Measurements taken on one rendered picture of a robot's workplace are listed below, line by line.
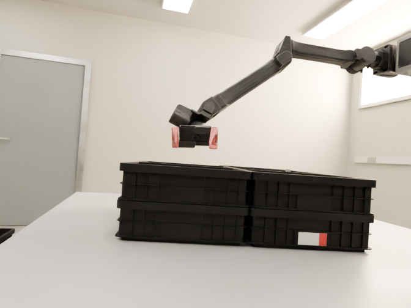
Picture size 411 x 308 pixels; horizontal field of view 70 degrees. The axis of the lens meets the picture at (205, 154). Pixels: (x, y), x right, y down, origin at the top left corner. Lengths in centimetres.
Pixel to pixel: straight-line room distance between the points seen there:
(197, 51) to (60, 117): 201
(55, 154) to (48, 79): 93
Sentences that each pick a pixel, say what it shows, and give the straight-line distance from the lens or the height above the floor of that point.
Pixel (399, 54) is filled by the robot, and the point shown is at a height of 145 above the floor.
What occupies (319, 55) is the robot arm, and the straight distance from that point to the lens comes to 134.
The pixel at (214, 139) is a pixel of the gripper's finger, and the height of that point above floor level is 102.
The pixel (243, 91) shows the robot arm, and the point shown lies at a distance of 109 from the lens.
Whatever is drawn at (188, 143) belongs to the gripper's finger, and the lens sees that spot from 92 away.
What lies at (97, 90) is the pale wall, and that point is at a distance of 413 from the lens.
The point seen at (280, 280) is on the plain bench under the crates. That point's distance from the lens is 73.
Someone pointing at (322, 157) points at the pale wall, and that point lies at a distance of 496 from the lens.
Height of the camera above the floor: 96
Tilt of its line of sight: 1 degrees up
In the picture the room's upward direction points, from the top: 4 degrees clockwise
